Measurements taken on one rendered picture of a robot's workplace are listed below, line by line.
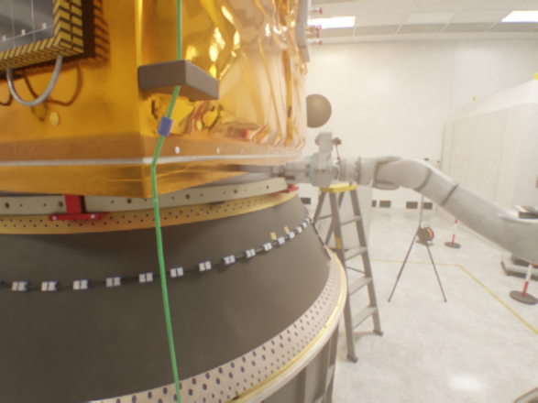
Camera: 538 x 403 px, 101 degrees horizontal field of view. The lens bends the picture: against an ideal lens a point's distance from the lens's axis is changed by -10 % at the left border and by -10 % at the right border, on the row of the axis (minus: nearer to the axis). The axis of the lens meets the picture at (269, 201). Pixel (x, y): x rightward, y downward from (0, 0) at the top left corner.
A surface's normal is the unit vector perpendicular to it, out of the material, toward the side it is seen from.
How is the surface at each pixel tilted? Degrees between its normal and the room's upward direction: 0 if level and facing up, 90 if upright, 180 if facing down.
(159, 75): 90
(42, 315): 62
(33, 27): 90
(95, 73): 87
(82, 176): 90
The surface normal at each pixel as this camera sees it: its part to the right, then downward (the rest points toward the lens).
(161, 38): 0.65, 0.16
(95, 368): 0.23, -0.30
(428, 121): -0.22, 0.18
